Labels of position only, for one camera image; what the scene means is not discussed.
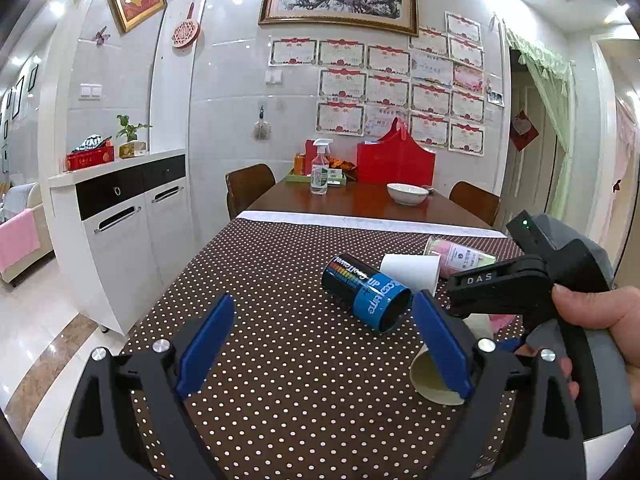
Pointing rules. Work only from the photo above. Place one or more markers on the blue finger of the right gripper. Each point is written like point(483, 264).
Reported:
point(509, 345)

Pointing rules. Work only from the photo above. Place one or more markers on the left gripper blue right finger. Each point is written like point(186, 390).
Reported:
point(449, 340)

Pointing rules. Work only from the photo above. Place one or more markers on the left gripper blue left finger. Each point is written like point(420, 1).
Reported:
point(198, 343)

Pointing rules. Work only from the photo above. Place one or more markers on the beige green paper cup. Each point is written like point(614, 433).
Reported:
point(424, 375)

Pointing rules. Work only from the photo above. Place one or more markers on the white paper cup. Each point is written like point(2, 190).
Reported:
point(417, 272)

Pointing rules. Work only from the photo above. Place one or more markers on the right hand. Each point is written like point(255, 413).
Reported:
point(617, 311)

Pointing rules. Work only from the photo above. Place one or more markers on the blue black can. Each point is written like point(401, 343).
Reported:
point(373, 297)

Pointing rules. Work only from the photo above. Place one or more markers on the pink green labelled jar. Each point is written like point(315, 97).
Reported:
point(455, 258)

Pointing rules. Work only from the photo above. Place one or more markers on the brown polka dot tablecloth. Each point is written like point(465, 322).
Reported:
point(302, 389)

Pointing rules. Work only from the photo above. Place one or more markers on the white table runner cloth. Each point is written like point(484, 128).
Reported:
point(368, 224)

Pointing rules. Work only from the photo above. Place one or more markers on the right brown wooden chair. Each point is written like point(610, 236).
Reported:
point(477, 201)

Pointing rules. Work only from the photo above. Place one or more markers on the brown wooden chair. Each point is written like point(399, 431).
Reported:
point(477, 201)
point(246, 185)

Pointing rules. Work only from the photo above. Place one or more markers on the white ceramic bowl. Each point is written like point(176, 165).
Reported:
point(406, 194)

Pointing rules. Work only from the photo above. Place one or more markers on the white black sideboard cabinet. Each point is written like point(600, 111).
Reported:
point(122, 232)

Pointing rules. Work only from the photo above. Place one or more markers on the left brown wooden chair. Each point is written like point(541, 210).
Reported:
point(246, 185)

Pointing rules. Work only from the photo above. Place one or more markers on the red gift bag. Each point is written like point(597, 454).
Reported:
point(395, 158)

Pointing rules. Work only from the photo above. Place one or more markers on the orange snacks pile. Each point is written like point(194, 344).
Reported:
point(341, 164)

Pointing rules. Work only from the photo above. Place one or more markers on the green tray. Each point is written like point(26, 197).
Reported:
point(329, 177)

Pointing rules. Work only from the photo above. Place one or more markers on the clear spray bottle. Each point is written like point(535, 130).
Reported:
point(320, 167)

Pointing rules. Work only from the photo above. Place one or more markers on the red diamond door decoration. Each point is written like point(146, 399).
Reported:
point(522, 131)

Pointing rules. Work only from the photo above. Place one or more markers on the pink towel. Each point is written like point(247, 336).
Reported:
point(18, 238)

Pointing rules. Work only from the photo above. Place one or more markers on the small potted plant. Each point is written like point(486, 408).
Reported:
point(133, 146)

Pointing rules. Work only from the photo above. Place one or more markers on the small red box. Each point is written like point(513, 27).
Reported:
point(310, 155)

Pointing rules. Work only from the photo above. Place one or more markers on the red tissue box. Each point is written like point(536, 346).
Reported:
point(100, 155)

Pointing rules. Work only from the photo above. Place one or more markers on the green door curtain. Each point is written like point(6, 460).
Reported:
point(553, 77)

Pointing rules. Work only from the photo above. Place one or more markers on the red round hanging ornament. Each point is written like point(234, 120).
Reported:
point(187, 31)

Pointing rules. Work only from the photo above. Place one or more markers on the hanging brush on wall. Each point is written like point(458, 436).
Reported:
point(262, 128)

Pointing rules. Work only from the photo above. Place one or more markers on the double wall switch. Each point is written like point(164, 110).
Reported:
point(90, 92)

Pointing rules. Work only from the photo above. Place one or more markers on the butterfly wall decoration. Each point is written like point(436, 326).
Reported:
point(101, 36)

